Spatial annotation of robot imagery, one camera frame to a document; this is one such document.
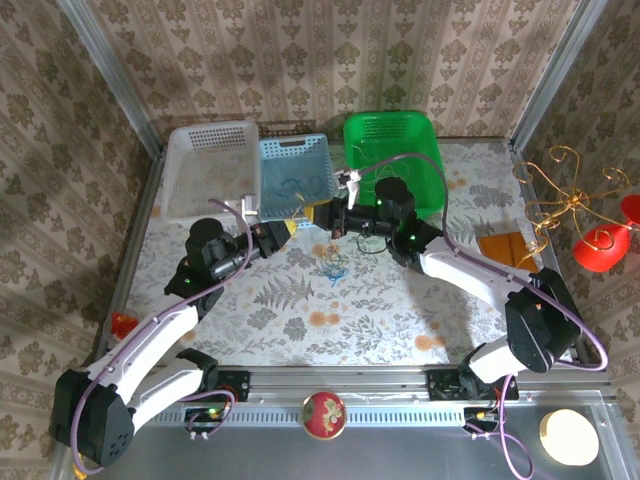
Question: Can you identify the dark blue cable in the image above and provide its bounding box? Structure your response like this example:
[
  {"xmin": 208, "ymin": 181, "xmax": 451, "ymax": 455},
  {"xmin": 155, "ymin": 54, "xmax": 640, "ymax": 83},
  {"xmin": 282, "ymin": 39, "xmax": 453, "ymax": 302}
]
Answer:
[{"xmin": 278, "ymin": 173, "xmax": 325, "ymax": 199}]

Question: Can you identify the wire jewellery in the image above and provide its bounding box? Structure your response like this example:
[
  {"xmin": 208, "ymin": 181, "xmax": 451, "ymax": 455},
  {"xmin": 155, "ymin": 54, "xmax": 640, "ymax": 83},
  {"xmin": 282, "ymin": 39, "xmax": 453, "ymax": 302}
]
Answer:
[{"xmin": 319, "ymin": 252, "xmax": 350, "ymax": 289}]

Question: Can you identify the light blue plastic basket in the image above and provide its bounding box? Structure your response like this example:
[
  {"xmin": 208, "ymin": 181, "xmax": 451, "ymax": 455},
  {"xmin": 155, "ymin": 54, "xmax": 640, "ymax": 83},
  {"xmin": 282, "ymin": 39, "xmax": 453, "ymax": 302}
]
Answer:
[{"xmin": 257, "ymin": 133, "xmax": 337, "ymax": 222}]

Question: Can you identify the green plastic basket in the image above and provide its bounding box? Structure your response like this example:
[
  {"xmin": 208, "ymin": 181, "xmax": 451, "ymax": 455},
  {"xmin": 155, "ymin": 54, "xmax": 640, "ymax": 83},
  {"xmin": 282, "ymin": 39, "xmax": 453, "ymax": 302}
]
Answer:
[{"xmin": 342, "ymin": 110, "xmax": 446, "ymax": 220}]

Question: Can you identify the white plastic basket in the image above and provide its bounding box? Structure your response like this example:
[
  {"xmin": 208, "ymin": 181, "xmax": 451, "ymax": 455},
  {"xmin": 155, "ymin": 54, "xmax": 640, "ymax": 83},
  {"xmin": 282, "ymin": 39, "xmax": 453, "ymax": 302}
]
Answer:
[{"xmin": 160, "ymin": 120, "xmax": 264, "ymax": 226}]

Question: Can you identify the floral tablecloth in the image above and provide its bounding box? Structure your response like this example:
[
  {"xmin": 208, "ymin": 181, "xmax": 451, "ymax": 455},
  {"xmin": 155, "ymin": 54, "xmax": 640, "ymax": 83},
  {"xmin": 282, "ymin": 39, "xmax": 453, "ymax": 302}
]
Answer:
[{"xmin": 112, "ymin": 139, "xmax": 576, "ymax": 367}]

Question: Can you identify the orange flat board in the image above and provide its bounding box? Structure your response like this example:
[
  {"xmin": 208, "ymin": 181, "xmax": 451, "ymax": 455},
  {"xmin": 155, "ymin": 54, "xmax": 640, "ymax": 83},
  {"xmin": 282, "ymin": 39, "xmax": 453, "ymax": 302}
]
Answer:
[{"xmin": 477, "ymin": 230, "xmax": 542, "ymax": 274}]

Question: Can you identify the red item in clear cup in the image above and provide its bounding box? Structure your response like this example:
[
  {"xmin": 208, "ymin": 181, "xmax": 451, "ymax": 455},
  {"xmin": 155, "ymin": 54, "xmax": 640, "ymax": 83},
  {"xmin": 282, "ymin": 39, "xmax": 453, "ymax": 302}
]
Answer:
[{"xmin": 108, "ymin": 311, "xmax": 139, "ymax": 342}]

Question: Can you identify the black left connector box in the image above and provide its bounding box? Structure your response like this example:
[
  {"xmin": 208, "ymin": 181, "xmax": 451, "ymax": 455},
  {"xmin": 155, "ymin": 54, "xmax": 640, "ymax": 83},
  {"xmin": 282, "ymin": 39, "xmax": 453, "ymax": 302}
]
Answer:
[{"xmin": 183, "ymin": 406, "xmax": 225, "ymax": 435}]

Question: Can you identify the black connector box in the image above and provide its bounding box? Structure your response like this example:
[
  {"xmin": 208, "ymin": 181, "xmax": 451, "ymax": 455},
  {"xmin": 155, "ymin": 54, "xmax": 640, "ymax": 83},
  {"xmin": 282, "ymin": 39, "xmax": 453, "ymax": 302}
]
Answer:
[
  {"xmin": 462, "ymin": 406, "xmax": 503, "ymax": 434},
  {"xmin": 183, "ymin": 406, "xmax": 225, "ymax": 435}
]

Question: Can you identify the red gold patterned ball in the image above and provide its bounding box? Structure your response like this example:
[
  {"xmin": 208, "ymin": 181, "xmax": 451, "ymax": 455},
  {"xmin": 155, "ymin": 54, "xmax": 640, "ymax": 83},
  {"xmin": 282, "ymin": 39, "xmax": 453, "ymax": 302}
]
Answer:
[{"xmin": 301, "ymin": 390, "xmax": 348, "ymax": 441}]

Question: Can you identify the large red hanging ornament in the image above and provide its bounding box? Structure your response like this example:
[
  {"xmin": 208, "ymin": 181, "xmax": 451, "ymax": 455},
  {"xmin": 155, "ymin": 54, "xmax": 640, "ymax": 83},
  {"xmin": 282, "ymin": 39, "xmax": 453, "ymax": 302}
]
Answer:
[{"xmin": 572, "ymin": 223, "xmax": 632, "ymax": 274}]

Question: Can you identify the black right connector box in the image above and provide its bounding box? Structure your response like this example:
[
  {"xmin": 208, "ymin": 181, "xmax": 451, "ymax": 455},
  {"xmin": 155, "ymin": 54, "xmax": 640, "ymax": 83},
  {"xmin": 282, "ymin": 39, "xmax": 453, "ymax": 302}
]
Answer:
[{"xmin": 462, "ymin": 406, "xmax": 503, "ymax": 434}]

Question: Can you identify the small red hanging ornament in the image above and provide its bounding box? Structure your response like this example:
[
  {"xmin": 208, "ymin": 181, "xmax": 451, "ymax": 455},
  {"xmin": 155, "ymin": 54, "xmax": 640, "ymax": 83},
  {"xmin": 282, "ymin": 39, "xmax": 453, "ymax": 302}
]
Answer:
[{"xmin": 622, "ymin": 194, "xmax": 640, "ymax": 229}]

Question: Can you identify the cream round disc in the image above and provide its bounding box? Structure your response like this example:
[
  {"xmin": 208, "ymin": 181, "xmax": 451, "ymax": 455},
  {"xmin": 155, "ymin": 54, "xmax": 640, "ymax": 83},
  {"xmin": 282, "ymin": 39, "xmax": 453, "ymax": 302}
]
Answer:
[{"xmin": 538, "ymin": 408, "xmax": 600, "ymax": 468}]

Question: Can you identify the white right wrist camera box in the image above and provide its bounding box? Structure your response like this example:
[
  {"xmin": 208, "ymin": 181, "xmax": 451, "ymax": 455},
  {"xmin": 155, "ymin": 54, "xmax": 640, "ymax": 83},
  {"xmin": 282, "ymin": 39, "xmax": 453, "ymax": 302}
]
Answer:
[{"xmin": 332, "ymin": 167, "xmax": 362, "ymax": 191}]

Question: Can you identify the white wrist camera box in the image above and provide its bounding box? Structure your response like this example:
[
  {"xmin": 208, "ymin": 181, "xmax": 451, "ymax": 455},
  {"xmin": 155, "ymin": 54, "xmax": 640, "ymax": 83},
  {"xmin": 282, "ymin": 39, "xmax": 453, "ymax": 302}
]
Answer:
[
  {"xmin": 332, "ymin": 167, "xmax": 362, "ymax": 191},
  {"xmin": 237, "ymin": 192, "xmax": 262, "ymax": 220}
]

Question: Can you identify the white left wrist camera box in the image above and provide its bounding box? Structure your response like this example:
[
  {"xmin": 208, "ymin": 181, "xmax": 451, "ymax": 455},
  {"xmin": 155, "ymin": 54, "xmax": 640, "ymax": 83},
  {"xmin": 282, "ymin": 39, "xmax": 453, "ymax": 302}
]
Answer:
[{"xmin": 237, "ymin": 192, "xmax": 262, "ymax": 220}]

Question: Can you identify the thin black wire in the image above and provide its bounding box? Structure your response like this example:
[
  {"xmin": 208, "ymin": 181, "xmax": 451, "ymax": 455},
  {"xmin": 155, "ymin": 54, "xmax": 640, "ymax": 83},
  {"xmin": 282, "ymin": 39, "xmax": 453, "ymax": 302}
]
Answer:
[{"xmin": 355, "ymin": 233, "xmax": 390, "ymax": 255}]

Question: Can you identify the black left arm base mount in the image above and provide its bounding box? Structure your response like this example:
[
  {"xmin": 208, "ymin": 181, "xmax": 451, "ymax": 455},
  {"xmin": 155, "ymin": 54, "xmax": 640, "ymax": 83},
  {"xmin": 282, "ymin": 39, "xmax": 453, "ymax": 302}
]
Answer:
[{"xmin": 161, "ymin": 368, "xmax": 251, "ymax": 404}]

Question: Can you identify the aluminium frame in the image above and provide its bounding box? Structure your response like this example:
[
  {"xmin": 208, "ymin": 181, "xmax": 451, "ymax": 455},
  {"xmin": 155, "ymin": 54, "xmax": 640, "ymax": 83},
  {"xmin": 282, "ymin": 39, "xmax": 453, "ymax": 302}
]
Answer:
[{"xmin": 49, "ymin": 0, "xmax": 626, "ymax": 480}]

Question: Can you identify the gold wire ornament stand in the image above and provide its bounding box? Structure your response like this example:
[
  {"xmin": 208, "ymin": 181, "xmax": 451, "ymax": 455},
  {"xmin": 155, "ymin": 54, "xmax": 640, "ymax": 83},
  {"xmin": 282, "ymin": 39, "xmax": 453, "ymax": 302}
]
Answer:
[{"xmin": 512, "ymin": 144, "xmax": 636, "ymax": 275}]

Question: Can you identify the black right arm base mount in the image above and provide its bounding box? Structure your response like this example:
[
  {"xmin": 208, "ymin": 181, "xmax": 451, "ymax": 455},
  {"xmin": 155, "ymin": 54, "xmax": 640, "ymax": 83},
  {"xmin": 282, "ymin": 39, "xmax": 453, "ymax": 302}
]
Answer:
[{"xmin": 426, "ymin": 367, "xmax": 521, "ymax": 403}]

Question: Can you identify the grey slotted cable duct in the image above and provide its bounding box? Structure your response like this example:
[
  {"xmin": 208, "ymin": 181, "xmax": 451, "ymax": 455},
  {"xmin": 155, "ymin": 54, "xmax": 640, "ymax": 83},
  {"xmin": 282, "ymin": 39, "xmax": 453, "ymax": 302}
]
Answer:
[{"xmin": 142, "ymin": 405, "xmax": 466, "ymax": 427}]

